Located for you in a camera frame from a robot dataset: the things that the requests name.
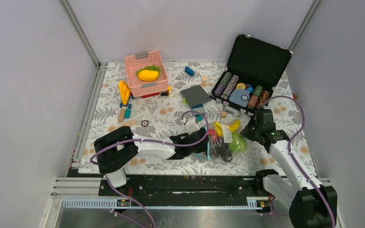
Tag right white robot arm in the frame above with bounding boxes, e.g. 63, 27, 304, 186
241, 109, 337, 228

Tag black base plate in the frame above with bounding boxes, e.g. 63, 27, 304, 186
98, 174, 270, 207

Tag grey lego brick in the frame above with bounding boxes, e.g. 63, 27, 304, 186
192, 104, 206, 115

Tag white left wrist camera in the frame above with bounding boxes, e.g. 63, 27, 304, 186
184, 116, 200, 135

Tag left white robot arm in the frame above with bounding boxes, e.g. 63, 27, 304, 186
90, 126, 209, 195

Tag red toy brick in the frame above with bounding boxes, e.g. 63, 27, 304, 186
141, 92, 160, 99

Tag blue toy brick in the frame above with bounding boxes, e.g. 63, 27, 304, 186
184, 66, 195, 76

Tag clear zip top bag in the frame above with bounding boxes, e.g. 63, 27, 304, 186
197, 119, 244, 161

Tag green fake grapes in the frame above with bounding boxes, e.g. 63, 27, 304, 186
136, 65, 161, 75

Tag black poker chip case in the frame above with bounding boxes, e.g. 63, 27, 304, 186
210, 34, 293, 116

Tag yellow fake banana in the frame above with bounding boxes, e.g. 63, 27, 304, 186
214, 120, 241, 137

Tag purple fake eggplant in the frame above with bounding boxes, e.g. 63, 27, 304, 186
215, 142, 232, 162

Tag wooden plank block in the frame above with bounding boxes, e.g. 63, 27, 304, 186
120, 119, 137, 127

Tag green fake cabbage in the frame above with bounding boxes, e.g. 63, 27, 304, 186
228, 132, 248, 153

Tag yellow fake mango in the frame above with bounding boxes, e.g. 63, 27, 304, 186
137, 70, 160, 82

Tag yellow toy block stack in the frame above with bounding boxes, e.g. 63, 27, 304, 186
118, 80, 132, 107

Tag grey lego baseplate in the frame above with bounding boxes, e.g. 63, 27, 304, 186
181, 85, 211, 107

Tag pink plastic basket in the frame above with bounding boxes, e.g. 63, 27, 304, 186
125, 50, 169, 97

